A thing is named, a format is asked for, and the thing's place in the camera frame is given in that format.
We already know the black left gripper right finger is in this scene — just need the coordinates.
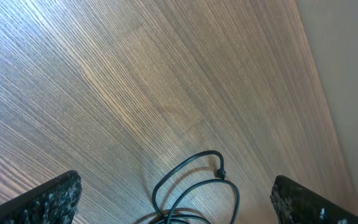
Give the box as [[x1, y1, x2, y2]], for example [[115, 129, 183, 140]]
[[270, 175, 358, 224]]

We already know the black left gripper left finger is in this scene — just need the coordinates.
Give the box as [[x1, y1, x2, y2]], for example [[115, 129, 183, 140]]
[[0, 170, 82, 223]]

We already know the black USB cable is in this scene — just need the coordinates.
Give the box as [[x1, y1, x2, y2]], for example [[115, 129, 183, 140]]
[[151, 150, 241, 224]]

